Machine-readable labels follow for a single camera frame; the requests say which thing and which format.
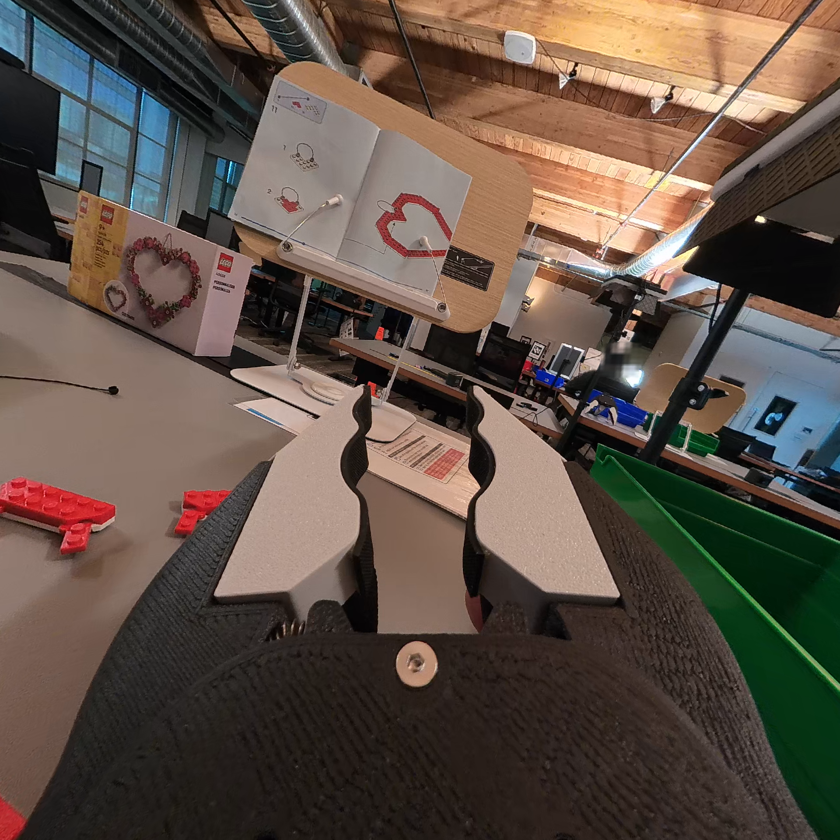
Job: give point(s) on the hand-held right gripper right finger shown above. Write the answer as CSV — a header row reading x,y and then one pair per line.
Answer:
x,y
538,525

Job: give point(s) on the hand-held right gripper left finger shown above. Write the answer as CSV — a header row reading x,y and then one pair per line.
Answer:
x,y
302,525

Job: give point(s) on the short red lego plate assembly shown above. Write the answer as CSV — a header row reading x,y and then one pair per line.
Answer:
x,y
46,505

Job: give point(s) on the lego set box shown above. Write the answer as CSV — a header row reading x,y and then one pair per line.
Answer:
x,y
170,282

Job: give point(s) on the lego instruction booklet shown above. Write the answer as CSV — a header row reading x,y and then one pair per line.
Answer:
x,y
328,170

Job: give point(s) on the small red lego plate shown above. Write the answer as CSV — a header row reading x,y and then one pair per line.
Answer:
x,y
10,820

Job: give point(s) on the white sheet with blue stripe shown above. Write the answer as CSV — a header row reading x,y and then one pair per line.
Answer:
x,y
275,413

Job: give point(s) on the laminated printed paper sheet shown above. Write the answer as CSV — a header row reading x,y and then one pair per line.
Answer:
x,y
433,466

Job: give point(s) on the blue storage bin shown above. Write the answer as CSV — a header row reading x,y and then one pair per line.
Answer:
x,y
630,412
550,377

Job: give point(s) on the background green storage bin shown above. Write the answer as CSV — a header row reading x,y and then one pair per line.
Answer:
x,y
695,441

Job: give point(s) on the green plastic bin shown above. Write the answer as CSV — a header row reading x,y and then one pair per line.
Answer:
x,y
754,577

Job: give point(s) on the black tripod pole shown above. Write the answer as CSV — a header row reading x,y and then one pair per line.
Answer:
x,y
702,367

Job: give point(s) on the wooden book stand white base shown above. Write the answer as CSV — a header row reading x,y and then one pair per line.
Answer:
x,y
499,216

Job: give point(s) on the black overhead box on pole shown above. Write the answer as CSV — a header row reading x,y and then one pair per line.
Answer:
x,y
768,262

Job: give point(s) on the white ceiling access point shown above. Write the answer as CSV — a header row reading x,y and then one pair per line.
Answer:
x,y
520,47

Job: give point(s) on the black computer monitor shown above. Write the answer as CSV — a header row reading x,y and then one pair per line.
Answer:
x,y
26,118

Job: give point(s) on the large red lego heart frame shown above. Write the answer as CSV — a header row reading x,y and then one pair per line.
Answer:
x,y
197,505

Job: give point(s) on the framed wall picture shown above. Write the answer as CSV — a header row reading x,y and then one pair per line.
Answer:
x,y
775,415

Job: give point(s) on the silver flexible duct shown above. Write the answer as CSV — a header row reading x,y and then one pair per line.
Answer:
x,y
656,253

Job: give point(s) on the silver ceiling duct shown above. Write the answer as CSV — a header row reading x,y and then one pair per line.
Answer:
x,y
295,29

